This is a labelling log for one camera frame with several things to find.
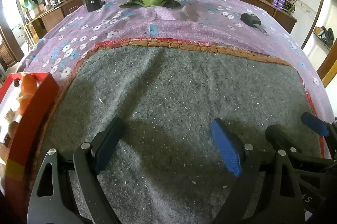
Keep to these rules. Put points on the shoe rack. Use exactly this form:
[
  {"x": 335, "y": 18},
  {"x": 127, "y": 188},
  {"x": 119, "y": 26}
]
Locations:
[{"x": 324, "y": 35}]

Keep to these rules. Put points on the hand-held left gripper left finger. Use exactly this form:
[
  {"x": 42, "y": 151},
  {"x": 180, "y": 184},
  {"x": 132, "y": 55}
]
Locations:
[{"x": 110, "y": 139}]

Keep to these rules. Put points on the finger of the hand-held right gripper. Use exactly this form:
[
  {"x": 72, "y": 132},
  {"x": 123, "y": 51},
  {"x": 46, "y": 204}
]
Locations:
[
  {"x": 276, "y": 134},
  {"x": 314, "y": 126}
]

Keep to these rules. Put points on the green plastic bag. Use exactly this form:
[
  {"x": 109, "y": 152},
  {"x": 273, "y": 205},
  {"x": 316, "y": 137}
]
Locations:
[{"x": 30, "y": 4}]

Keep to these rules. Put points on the red cardboard box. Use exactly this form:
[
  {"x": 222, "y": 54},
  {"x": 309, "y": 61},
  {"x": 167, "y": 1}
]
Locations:
[{"x": 29, "y": 129}]

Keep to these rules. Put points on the grey felt mat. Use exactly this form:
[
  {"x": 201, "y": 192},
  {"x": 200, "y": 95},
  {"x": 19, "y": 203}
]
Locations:
[{"x": 171, "y": 95}]

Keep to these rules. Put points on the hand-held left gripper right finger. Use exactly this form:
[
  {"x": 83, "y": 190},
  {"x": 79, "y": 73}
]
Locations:
[{"x": 226, "y": 145}]

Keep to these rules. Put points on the black car key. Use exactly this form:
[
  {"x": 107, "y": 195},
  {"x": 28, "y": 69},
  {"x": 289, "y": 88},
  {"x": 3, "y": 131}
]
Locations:
[{"x": 250, "y": 19}]

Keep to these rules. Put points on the purple floral tablecloth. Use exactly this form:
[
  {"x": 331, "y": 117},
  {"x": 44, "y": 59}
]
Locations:
[{"x": 184, "y": 29}]

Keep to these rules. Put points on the orange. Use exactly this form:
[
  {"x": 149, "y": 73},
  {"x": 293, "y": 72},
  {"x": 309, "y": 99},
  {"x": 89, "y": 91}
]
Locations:
[
  {"x": 28, "y": 83},
  {"x": 23, "y": 104}
]

